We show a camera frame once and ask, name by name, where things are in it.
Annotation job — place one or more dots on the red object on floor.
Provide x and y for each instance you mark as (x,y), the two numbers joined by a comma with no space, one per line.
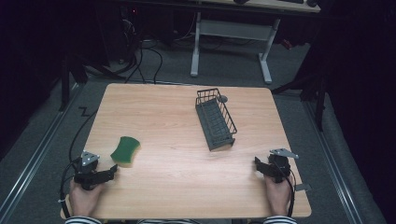
(287,44)

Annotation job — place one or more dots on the person's left hand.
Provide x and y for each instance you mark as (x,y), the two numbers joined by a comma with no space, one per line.
(82,199)

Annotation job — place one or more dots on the black stand legs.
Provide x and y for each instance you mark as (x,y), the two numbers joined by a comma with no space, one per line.
(314,93)
(74,73)

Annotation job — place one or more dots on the black keyboard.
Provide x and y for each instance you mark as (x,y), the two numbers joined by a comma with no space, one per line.
(291,1)

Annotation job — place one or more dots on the dark computer tower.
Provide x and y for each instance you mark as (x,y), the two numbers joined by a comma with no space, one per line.
(123,31)

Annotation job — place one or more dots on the white-framed wooden desk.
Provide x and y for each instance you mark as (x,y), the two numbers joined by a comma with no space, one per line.
(232,31)

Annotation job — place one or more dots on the black computer mouse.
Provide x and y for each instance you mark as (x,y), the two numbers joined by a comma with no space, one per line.
(312,2)

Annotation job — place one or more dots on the metal floor rail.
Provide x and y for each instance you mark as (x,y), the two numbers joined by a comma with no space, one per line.
(334,168)
(34,155)

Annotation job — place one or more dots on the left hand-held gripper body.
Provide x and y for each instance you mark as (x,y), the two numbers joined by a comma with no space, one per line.
(87,165)

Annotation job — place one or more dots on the person's right hand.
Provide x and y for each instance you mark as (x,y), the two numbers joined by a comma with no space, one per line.
(277,196)

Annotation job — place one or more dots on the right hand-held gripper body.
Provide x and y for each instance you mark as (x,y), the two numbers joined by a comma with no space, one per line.
(280,166)

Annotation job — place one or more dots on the grey tape strip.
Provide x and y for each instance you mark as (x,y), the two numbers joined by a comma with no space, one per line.
(303,187)

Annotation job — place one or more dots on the green sponge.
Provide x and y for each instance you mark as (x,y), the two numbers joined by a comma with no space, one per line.
(125,151)

